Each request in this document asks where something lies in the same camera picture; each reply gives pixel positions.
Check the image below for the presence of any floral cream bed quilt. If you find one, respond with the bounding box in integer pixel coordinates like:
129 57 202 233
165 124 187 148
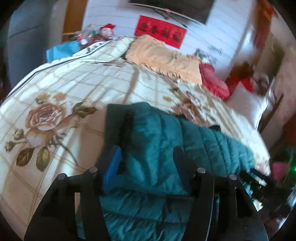
1 37 270 238

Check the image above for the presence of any red wall hanging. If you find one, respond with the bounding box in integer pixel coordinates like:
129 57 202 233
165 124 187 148
253 0 278 50

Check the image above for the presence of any white pillow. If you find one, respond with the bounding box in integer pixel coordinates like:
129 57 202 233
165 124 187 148
226 82 268 129

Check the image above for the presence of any blue paper bag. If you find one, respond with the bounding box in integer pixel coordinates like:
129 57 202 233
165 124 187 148
46 41 80 62

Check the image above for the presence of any dark green puffer jacket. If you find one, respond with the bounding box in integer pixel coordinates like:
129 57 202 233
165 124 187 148
100 103 254 240

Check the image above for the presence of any orange fringed pillow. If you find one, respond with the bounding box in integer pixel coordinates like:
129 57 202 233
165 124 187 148
125 35 202 85

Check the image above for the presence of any photo picture at headboard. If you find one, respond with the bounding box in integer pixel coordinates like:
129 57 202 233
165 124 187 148
194 48 217 65

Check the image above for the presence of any black wall television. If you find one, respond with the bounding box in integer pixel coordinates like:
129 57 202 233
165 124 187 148
128 0 214 24

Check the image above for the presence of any grey wardrobe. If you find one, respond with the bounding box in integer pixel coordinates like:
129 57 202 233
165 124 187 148
6 0 56 88

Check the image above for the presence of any red ruffled pillow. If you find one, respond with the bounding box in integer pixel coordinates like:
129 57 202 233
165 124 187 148
199 63 230 100

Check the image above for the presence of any plush toy with red hat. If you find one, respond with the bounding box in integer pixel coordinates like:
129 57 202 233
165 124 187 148
99 24 115 40

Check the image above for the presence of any red banner with characters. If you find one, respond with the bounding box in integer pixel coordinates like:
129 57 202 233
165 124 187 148
134 16 187 49

